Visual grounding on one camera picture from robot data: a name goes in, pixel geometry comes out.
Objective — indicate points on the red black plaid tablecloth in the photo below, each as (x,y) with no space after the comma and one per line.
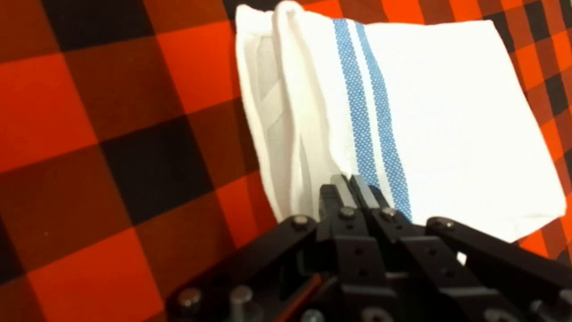
(126,156)

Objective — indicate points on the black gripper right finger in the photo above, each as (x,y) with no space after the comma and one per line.
(421,265)

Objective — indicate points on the white towel with blue stripes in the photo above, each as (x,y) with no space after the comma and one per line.
(431,114)

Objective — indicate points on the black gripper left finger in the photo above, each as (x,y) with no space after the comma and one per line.
(358,265)

